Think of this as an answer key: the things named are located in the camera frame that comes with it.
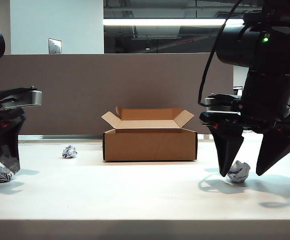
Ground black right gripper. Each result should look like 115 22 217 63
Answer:
199 111 290 177

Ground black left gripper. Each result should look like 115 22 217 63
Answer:
0 107 27 175

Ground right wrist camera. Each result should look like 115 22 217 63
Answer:
204 93 242 115

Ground metal wall switch plate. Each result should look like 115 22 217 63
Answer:
47 37 63 55

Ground long white ceiling light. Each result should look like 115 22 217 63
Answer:
103 18 246 27

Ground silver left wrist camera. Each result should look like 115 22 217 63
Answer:
0 85 44 112

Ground dark glass window pane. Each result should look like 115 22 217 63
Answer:
103 0 246 54

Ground open brown cardboard box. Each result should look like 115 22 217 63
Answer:
101 105 199 162

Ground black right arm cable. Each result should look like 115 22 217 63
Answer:
197 0 243 106

